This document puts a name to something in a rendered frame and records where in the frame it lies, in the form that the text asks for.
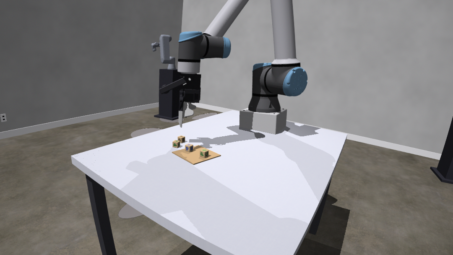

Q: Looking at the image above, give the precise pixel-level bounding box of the tan flat mat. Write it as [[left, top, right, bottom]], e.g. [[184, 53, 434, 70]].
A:
[[172, 145, 221, 165]]

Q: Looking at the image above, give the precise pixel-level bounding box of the brown wooden letter block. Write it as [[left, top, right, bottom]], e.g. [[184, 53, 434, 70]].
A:
[[177, 135, 185, 143], [200, 149, 209, 158], [172, 140, 180, 148], [185, 143, 193, 152]]

